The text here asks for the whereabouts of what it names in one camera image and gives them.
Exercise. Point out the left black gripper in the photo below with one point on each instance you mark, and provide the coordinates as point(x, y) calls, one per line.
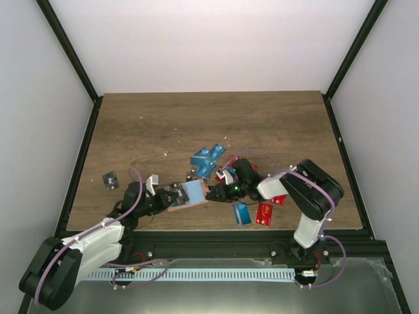
point(163, 194)

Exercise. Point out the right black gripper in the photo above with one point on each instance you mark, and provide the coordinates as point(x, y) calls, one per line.
point(222, 193)

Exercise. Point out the red VIP card front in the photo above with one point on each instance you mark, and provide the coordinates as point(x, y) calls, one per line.
point(264, 214)

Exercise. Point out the black VIP card front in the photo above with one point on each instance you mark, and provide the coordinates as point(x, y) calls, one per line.
point(182, 197)

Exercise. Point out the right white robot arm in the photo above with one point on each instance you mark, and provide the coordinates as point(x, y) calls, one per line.
point(313, 190)

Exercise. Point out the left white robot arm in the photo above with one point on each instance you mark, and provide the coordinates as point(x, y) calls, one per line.
point(60, 264)

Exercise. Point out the red card pile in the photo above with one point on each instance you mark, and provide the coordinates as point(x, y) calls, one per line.
point(278, 199)

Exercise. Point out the lone black card far left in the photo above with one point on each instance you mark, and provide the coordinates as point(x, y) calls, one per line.
point(110, 181)

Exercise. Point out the blue card pile top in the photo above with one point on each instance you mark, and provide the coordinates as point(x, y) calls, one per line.
point(206, 160)

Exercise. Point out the black cards under blue pile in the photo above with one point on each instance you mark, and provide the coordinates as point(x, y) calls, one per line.
point(191, 175)

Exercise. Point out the metal sheet front panel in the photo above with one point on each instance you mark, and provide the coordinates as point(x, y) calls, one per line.
point(355, 285)

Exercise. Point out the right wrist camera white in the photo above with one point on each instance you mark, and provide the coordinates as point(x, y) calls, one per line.
point(223, 175)

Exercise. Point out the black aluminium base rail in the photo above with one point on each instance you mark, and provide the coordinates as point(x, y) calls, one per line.
point(275, 245)

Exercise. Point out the light blue slotted cable duct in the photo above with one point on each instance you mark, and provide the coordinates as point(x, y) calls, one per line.
point(197, 274)

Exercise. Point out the left black frame post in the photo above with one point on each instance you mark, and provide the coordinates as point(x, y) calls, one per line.
point(59, 32)

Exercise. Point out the black frame post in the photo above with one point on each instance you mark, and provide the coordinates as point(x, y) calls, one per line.
point(356, 45)
point(59, 32)

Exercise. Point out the right black frame post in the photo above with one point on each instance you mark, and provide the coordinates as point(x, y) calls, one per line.
point(356, 45)

